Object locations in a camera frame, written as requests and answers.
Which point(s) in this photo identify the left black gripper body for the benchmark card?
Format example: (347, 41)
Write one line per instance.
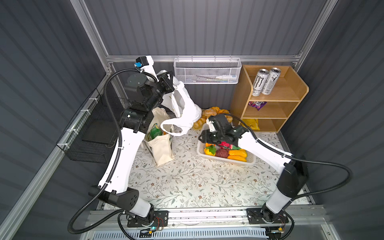
(156, 92)

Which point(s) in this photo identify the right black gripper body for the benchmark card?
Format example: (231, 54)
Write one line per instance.
(213, 137)

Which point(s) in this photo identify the white plastic grocery bag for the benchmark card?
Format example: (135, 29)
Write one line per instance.
(184, 108)

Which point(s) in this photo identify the white plastic produce basket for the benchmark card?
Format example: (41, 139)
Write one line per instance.
(249, 161)

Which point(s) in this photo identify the green snack bag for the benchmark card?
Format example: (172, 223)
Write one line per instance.
(155, 131)

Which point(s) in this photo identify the beige canvas tote bag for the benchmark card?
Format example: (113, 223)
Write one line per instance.
(161, 147)

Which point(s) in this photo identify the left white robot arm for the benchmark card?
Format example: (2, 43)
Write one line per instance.
(113, 189)

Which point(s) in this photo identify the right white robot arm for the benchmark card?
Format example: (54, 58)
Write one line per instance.
(293, 175)

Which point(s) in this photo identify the pink toy dragon fruit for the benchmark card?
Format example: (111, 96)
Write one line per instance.
(225, 145)

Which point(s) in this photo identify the dark red toy fruit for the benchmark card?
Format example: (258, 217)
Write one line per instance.
(222, 153)

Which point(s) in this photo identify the yellow toy banana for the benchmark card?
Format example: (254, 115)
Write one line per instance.
(239, 153)

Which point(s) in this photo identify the yellow snack bag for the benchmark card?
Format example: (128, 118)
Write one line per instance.
(252, 123)

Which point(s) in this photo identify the purple snack packet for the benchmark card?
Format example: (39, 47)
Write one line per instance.
(257, 105)

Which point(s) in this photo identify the wooden shelf unit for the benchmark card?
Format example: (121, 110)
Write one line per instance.
(287, 94)

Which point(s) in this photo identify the toothpaste tube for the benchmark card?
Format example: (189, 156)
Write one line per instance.
(227, 78)

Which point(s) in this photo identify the white Monster can left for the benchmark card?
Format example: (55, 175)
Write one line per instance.
(259, 82)

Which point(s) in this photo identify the white monster can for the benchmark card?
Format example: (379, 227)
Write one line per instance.
(271, 81)
(259, 82)

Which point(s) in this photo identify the white Monster can right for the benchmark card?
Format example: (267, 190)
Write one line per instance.
(271, 81)

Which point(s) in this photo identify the white wire wall basket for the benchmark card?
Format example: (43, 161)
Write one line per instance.
(202, 71)

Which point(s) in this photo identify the black wire wall basket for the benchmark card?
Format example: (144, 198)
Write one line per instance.
(92, 136)

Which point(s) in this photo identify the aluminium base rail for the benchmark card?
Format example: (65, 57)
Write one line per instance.
(303, 215)

